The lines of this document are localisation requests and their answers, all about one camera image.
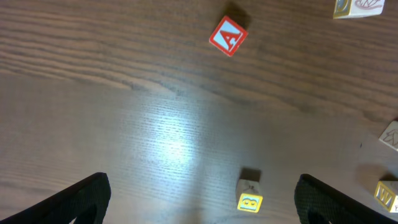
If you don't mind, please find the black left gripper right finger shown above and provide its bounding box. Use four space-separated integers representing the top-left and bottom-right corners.
294 174 397 224

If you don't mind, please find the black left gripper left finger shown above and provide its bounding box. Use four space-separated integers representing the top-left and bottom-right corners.
1 172 111 224

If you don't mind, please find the red letter A wooden block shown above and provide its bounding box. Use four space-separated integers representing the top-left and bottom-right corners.
209 16 248 57

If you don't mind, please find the yellow letter B wooden block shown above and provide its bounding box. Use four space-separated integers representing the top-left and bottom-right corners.
236 179 263 213

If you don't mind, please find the blue number 2 wooden block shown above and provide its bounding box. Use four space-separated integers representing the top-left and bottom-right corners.
374 180 397 213

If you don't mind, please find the plain picture wooden block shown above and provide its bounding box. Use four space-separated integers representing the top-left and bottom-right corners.
379 120 398 151

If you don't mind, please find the yellow-edged picture wooden block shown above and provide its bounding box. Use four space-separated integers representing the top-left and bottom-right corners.
333 0 385 19

